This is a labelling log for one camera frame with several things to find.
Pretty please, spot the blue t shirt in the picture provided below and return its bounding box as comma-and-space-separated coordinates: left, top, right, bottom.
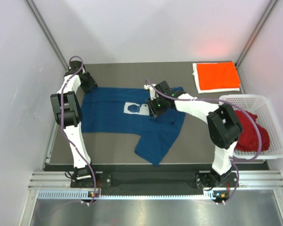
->
81, 87, 185, 166

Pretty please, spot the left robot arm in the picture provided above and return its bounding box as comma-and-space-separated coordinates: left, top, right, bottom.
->
50, 56, 98, 187

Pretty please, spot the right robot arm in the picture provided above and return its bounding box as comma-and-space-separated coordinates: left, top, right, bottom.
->
144, 80, 242, 188

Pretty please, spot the folded orange t shirt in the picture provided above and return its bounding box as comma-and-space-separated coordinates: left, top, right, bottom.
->
196, 62, 241, 91

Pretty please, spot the red t shirt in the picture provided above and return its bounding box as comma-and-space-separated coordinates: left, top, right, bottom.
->
235, 110, 270, 152

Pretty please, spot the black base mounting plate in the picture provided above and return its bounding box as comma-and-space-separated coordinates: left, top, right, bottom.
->
70, 171, 237, 189

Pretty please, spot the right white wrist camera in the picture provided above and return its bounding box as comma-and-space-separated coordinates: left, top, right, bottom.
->
143, 84, 157, 100

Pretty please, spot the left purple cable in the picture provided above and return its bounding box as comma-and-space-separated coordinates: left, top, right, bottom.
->
65, 56, 102, 205

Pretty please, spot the grey slotted cable duct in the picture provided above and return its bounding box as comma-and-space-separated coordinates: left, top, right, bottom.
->
37, 190, 225, 201

